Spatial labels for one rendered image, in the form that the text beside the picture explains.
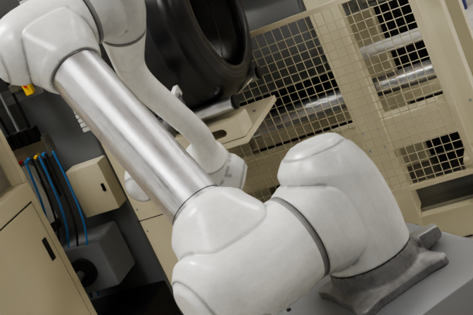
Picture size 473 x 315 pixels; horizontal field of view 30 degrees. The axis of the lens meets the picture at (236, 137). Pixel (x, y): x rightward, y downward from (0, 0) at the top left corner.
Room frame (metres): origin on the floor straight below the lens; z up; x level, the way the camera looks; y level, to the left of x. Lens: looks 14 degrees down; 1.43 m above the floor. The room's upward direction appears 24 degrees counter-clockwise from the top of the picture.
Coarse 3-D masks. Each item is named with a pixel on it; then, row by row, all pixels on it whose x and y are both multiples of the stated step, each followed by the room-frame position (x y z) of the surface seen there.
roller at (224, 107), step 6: (228, 96) 2.47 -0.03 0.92; (234, 96) 2.47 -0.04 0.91; (210, 102) 2.49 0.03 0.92; (216, 102) 2.48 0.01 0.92; (222, 102) 2.46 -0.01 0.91; (228, 102) 2.45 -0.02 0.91; (234, 102) 2.45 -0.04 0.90; (192, 108) 2.52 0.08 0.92; (198, 108) 2.50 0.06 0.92; (204, 108) 2.49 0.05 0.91; (210, 108) 2.47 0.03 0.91; (216, 108) 2.47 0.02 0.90; (222, 108) 2.46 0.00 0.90; (228, 108) 2.45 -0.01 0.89; (234, 108) 2.45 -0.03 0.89; (198, 114) 2.49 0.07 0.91; (204, 114) 2.48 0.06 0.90; (210, 114) 2.48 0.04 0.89; (216, 114) 2.47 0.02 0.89; (222, 114) 2.47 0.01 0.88; (204, 120) 2.50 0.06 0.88
